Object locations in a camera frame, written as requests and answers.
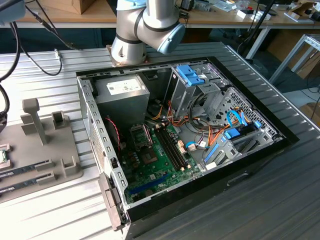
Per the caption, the black cable with connector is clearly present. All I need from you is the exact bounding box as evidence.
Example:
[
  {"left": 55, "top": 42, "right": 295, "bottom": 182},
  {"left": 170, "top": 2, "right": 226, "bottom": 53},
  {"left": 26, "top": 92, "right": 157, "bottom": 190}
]
[{"left": 24, "top": 3, "right": 85, "bottom": 51}]

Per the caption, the red yellow wire bundle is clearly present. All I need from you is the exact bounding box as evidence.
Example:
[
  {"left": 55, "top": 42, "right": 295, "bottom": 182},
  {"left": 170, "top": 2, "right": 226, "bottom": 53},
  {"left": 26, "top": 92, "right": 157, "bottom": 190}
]
[{"left": 149, "top": 101, "right": 192, "bottom": 127}]

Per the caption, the black stand pole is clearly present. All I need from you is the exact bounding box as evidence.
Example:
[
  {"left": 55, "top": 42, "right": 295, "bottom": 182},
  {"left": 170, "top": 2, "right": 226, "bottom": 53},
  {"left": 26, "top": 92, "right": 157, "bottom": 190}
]
[{"left": 237, "top": 0, "right": 276, "bottom": 60}]

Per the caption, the CPU socket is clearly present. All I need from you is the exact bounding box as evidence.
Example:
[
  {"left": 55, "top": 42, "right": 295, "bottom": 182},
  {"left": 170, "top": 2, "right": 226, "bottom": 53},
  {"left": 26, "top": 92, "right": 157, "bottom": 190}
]
[{"left": 138, "top": 147, "right": 160, "bottom": 166}]

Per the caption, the white wire connector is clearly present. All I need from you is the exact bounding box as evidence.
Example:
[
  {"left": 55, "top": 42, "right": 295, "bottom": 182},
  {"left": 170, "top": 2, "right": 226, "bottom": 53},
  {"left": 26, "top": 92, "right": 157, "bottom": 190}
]
[{"left": 186, "top": 142, "right": 208, "bottom": 153}]

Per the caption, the thin cable with plug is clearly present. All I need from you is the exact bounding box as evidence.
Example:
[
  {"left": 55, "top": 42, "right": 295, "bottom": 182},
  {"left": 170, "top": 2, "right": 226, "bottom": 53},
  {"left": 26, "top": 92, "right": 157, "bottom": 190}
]
[{"left": 23, "top": 48, "right": 63, "bottom": 76}]

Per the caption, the blue expansion slot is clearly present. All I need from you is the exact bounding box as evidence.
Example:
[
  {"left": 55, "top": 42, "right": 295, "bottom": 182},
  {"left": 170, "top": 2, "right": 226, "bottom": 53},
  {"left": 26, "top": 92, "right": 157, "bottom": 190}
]
[{"left": 128, "top": 174, "right": 169, "bottom": 195}]

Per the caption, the wooden desk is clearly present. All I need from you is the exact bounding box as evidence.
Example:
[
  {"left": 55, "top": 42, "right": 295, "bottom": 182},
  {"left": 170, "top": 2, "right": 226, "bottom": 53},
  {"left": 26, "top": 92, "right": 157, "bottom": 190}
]
[{"left": 14, "top": 0, "right": 320, "bottom": 30}]

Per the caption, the flat cardboard piece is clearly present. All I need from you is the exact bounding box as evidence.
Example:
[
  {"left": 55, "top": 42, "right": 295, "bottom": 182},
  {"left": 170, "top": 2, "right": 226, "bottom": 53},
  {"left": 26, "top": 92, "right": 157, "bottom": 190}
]
[{"left": 298, "top": 102, "right": 320, "bottom": 120}]

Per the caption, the blue retention lever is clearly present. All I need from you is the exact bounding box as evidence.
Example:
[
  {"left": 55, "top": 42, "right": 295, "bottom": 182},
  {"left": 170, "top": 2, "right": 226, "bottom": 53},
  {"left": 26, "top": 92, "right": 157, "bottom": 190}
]
[{"left": 203, "top": 141, "right": 220, "bottom": 164}]

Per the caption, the grey power supply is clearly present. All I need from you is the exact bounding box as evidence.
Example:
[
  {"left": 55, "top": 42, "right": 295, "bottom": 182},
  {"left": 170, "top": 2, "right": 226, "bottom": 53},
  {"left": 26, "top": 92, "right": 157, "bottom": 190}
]
[{"left": 93, "top": 74, "right": 151, "bottom": 122}]

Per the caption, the dark RAM stick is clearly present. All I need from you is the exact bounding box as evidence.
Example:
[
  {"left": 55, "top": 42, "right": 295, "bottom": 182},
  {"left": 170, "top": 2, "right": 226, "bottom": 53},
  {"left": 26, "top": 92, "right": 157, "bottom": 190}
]
[
  {"left": 0, "top": 163, "right": 52, "bottom": 179},
  {"left": 0, "top": 176, "right": 55, "bottom": 195}
]

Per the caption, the blue drive bracket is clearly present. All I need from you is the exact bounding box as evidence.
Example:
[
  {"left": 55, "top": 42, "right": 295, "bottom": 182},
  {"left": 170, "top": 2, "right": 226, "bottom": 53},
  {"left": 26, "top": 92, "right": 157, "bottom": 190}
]
[{"left": 175, "top": 64, "right": 211, "bottom": 87}]

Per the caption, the blue flat wire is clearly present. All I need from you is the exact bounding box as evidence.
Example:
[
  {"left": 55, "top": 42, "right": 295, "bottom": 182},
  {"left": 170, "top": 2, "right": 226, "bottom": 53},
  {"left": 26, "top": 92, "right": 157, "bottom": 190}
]
[{"left": 225, "top": 109, "right": 249, "bottom": 127}]

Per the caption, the black wire bundle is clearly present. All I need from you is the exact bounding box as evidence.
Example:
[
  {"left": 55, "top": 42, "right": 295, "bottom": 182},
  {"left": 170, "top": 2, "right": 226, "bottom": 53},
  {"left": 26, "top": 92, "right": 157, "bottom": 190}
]
[{"left": 187, "top": 96, "right": 210, "bottom": 132}]

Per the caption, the grey parts rack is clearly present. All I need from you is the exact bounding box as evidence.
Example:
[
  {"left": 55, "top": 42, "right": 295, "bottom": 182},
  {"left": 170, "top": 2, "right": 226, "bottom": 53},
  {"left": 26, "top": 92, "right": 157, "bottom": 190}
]
[{"left": 0, "top": 98, "right": 85, "bottom": 203}]

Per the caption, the closed cardboard box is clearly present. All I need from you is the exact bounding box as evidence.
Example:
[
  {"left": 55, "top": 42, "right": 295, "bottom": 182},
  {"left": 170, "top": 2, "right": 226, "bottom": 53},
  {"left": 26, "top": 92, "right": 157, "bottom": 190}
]
[{"left": 56, "top": 0, "right": 96, "bottom": 15}]

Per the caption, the hard disk in blue carrier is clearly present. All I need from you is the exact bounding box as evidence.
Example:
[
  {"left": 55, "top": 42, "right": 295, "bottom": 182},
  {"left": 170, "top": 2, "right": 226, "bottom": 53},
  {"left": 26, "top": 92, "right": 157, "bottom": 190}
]
[{"left": 223, "top": 122, "right": 258, "bottom": 141}]

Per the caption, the small white box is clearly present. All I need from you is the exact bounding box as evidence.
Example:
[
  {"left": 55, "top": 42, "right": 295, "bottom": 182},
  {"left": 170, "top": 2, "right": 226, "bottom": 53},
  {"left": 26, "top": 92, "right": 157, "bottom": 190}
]
[{"left": 236, "top": 9, "right": 272, "bottom": 21}]

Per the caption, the black PC case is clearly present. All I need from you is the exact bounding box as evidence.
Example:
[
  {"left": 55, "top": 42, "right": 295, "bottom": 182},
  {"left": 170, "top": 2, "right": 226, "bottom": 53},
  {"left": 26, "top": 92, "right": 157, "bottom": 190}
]
[{"left": 74, "top": 56, "right": 301, "bottom": 240}]

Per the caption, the green motherboard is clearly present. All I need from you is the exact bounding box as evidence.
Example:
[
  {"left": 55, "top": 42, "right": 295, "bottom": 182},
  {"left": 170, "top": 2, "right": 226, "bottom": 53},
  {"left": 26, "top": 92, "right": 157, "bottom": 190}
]
[{"left": 119, "top": 121, "right": 205, "bottom": 205}]

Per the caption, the black RAM slot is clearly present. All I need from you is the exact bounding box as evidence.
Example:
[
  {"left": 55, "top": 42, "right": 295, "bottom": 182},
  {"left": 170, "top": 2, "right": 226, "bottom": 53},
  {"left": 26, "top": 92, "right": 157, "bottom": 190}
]
[
  {"left": 155, "top": 128, "right": 185, "bottom": 172},
  {"left": 161, "top": 127, "right": 190, "bottom": 170}
]

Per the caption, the orange wire bundle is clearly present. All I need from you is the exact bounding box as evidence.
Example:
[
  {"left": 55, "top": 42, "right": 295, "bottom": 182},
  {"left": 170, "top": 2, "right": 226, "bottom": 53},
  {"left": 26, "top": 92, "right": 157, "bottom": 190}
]
[{"left": 206, "top": 123, "right": 232, "bottom": 147}]

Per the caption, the black fan with red wire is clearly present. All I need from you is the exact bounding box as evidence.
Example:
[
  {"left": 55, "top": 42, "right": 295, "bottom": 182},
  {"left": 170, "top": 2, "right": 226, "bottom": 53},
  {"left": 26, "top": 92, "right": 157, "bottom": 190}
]
[{"left": 104, "top": 115, "right": 125, "bottom": 152}]

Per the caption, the metal socket cover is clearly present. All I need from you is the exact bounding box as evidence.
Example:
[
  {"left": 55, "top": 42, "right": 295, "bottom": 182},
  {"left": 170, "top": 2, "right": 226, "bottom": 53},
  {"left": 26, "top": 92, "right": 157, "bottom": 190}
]
[{"left": 129, "top": 124, "right": 153, "bottom": 149}]

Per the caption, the locking lever wire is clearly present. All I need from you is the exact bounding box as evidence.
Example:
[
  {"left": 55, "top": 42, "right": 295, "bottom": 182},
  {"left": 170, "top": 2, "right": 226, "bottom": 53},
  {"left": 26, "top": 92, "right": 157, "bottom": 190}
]
[{"left": 144, "top": 124, "right": 154, "bottom": 146}]

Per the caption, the open cardboard box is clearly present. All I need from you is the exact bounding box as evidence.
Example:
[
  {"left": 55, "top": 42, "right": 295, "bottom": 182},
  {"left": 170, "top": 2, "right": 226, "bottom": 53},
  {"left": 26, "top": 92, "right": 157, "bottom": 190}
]
[{"left": 291, "top": 0, "right": 320, "bottom": 21}]

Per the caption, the aluminium profile frame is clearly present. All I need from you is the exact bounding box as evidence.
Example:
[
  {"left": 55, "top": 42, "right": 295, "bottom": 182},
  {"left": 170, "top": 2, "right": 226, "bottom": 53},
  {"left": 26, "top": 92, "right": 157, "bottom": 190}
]
[{"left": 268, "top": 33, "right": 320, "bottom": 86}]

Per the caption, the black camera cable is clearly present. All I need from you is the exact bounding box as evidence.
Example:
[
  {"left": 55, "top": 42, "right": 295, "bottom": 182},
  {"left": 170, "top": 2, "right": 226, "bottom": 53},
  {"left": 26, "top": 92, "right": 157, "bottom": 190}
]
[{"left": 0, "top": 21, "right": 21, "bottom": 82}]

